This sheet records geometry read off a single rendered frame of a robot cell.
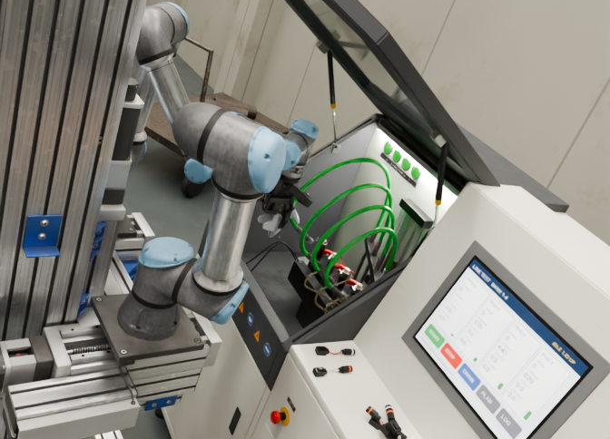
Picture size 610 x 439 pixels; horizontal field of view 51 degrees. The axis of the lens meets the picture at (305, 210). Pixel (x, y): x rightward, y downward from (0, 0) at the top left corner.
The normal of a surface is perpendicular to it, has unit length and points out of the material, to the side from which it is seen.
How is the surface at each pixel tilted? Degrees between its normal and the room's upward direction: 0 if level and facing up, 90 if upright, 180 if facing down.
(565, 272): 76
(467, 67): 90
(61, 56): 90
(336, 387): 0
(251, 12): 90
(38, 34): 90
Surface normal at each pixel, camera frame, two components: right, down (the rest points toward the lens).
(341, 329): 0.43, 0.54
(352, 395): 0.32, -0.84
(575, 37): -0.79, 0.01
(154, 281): -0.30, 0.35
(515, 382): -0.74, -0.25
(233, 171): -0.37, 0.54
